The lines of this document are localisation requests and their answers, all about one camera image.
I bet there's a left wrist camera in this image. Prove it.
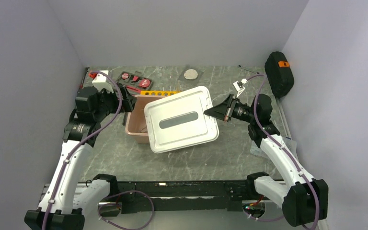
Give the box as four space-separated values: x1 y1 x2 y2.
89 72 114 93

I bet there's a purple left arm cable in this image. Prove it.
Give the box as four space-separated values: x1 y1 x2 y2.
41 70 155 230

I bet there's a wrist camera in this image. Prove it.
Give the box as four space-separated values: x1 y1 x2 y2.
89 72 114 93
232 79 248 98

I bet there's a blue red screwdriver by wall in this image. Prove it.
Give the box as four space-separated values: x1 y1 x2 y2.
79 68 89 89

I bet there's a red tape measure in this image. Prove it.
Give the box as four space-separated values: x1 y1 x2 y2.
138 79 152 89

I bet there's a clear plastic box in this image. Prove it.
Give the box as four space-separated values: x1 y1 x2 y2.
250 137 298 159

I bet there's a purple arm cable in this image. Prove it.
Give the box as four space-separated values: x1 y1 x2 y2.
41 70 155 230
246 73 321 230

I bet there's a grey bin latch handle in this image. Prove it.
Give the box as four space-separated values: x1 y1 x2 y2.
122 113 129 127

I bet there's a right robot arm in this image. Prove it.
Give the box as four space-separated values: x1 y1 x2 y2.
204 94 329 229

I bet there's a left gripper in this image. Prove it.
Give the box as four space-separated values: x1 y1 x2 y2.
93 85 137 122

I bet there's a red electrical tape roll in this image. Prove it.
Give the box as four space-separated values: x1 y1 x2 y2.
121 72 130 80

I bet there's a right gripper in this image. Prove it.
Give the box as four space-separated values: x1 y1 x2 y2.
205 93 257 124

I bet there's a silver wrench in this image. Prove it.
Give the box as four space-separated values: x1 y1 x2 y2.
238 65 252 72

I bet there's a grey tool case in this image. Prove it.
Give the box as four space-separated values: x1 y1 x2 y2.
116 71 154 95

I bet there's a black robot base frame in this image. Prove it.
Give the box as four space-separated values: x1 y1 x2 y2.
100 179 268 214

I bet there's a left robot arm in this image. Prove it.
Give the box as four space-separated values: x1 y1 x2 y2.
24 85 136 230

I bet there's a wire gauze with white centre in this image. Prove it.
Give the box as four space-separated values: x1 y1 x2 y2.
178 65 204 85

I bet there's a black tool case orange latch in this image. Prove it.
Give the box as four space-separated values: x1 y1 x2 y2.
264 51 295 98

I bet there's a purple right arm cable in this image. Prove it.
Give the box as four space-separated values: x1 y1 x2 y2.
246 73 321 230

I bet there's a pink plastic bin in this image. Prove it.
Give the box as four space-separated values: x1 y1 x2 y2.
125 95 164 144

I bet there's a white bin lid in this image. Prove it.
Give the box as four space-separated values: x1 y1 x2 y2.
144 86 219 153

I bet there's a yellow test tube rack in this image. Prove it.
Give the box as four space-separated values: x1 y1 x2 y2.
140 91 180 96

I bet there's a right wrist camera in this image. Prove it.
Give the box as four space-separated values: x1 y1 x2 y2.
232 79 248 98

